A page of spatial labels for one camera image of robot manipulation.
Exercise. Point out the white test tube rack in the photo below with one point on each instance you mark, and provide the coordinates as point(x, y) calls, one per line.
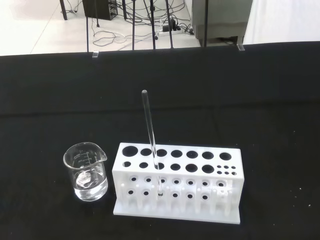
point(175, 175)

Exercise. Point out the black bench cloth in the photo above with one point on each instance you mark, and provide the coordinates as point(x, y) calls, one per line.
point(75, 100)

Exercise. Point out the white power strip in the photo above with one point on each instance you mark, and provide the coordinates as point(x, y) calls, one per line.
point(172, 29)

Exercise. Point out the clear cloth clip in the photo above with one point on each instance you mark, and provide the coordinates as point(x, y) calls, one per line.
point(240, 47)
point(95, 54)

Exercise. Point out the black tripod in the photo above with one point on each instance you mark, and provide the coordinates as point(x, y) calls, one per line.
point(152, 27)

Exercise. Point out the small clear glass beaker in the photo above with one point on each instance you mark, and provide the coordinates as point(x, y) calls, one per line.
point(87, 185)

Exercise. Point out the grey metal cabinet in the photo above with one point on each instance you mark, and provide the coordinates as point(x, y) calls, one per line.
point(220, 17)

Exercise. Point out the black computer box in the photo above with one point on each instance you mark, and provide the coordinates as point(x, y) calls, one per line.
point(100, 8)

